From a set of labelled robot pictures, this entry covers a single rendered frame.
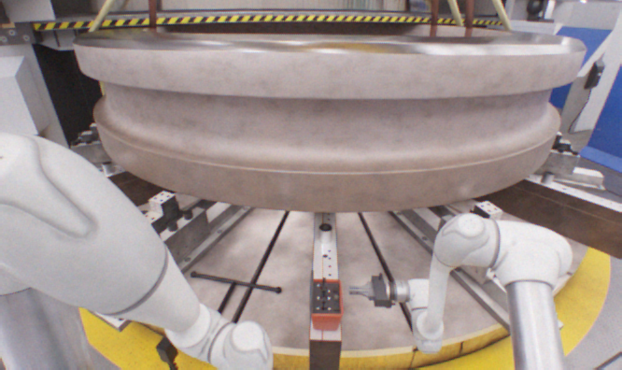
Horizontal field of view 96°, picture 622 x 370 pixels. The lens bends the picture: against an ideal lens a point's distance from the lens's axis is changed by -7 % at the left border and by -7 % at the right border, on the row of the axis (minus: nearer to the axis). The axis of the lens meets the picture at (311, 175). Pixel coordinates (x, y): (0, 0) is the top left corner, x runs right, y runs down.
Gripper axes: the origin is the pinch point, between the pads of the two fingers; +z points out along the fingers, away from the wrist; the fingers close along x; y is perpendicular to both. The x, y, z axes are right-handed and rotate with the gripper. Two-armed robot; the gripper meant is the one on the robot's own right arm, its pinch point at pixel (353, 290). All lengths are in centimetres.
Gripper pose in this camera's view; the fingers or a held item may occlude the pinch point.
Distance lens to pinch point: 138.6
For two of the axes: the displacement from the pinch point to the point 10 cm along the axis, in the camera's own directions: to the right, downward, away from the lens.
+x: -0.4, 4.8, -8.8
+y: 0.1, -8.8, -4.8
